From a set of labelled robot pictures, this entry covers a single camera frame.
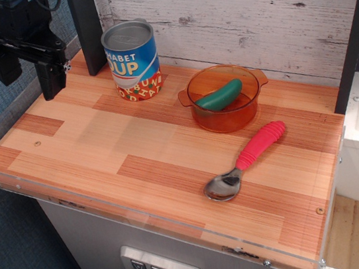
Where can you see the blue soup can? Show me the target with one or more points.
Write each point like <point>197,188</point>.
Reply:
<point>132,56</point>

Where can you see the red handled metal spoon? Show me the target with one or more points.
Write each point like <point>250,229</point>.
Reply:
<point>225,187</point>

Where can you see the grey toy fridge cabinet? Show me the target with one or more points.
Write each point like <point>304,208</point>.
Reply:
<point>101,243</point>

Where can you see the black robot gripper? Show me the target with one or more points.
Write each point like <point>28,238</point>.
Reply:
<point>25,34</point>

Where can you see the clear acrylic table guard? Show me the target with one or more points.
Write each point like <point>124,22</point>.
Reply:
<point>147,163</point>

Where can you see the dark right frame post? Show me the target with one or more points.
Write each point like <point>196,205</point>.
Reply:
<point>349,67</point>

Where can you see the orange transparent plastic pot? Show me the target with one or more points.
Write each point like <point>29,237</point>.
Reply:
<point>236,115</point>

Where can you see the dark grey vertical post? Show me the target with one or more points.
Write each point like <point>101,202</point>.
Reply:
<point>88,26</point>

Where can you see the green toy cucumber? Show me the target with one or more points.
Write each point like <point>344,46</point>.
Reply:
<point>218,100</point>

